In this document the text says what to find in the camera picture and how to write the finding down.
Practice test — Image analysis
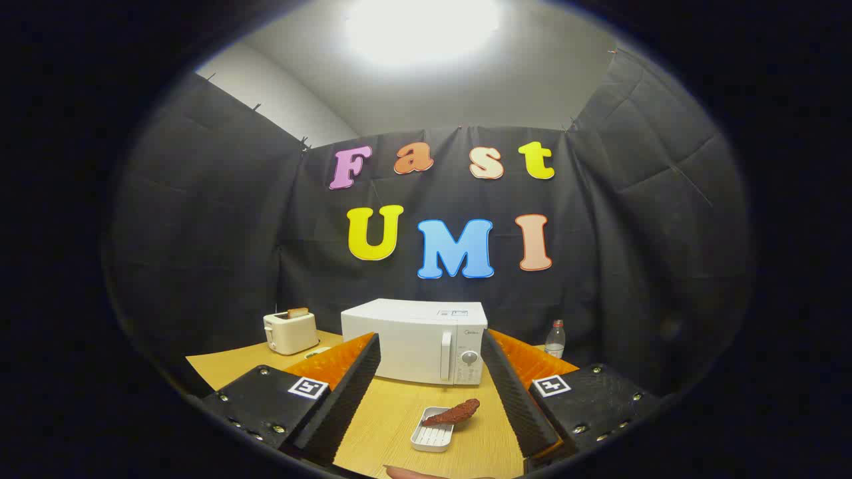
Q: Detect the white toaster oven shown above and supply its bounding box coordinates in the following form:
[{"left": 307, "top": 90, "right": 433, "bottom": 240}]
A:
[{"left": 341, "top": 298, "right": 489, "bottom": 387}]

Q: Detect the clear plastic water bottle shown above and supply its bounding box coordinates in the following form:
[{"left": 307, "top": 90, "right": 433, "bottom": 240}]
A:
[{"left": 544, "top": 320, "right": 566, "bottom": 360}]

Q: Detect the small white ribbed dish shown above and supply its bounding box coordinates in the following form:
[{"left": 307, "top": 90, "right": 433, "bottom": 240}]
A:
[{"left": 410, "top": 406, "right": 456, "bottom": 454}]

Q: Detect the brown meat piece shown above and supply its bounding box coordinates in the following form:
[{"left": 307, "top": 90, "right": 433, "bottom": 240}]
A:
[{"left": 421, "top": 399, "right": 481, "bottom": 427}]

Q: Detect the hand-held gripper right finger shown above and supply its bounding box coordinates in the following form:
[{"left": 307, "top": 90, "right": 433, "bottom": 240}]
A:
[{"left": 481, "top": 328, "right": 663, "bottom": 474}]

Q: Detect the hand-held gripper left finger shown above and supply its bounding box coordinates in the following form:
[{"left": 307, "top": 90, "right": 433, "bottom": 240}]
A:
[{"left": 200, "top": 331, "right": 381, "bottom": 466}]

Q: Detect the white bread toaster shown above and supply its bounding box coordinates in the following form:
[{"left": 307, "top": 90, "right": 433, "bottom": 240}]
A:
[{"left": 263, "top": 309, "right": 320, "bottom": 355}]

